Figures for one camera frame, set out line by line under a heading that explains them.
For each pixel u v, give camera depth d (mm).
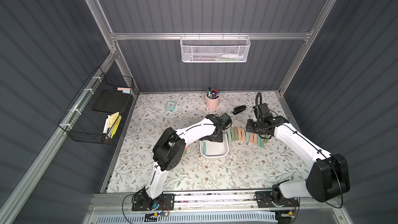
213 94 1020
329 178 407
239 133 963
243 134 963
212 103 1084
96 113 735
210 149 907
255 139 940
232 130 991
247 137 962
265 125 607
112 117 721
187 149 914
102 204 754
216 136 757
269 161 866
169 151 542
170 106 1092
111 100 765
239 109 1051
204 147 913
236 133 968
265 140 936
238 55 888
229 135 963
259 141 937
